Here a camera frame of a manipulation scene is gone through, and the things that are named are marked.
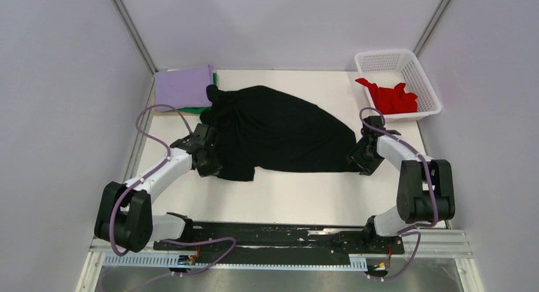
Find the black t shirt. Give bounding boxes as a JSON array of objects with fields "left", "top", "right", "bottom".
[{"left": 200, "top": 85, "right": 359, "bottom": 182}]

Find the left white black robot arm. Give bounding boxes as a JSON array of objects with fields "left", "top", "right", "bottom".
[{"left": 94, "top": 123, "right": 222, "bottom": 256}]

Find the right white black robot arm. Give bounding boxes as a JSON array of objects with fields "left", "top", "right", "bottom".
[{"left": 346, "top": 116, "right": 456, "bottom": 253}]

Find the folded green t shirt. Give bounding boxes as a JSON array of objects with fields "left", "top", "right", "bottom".
[{"left": 160, "top": 73, "right": 218, "bottom": 115}]

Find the folded purple t shirt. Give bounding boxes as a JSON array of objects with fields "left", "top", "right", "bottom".
[{"left": 154, "top": 64, "right": 215, "bottom": 112}]

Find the red t shirt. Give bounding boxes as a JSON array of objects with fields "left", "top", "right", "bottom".
[{"left": 355, "top": 78, "right": 418, "bottom": 115}]

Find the white plastic basket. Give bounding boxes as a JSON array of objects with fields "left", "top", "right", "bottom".
[{"left": 354, "top": 49, "right": 442, "bottom": 122}]

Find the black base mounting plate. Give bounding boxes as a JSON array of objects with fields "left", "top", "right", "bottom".
[{"left": 152, "top": 221, "right": 406, "bottom": 268}]

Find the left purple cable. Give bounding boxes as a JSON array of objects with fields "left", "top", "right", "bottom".
[{"left": 108, "top": 104, "right": 238, "bottom": 278}]

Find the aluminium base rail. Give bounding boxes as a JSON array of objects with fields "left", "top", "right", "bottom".
[{"left": 76, "top": 222, "right": 484, "bottom": 291}]

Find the white slotted cable duct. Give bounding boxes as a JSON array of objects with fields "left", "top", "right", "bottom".
[{"left": 103, "top": 254, "right": 367, "bottom": 271}]

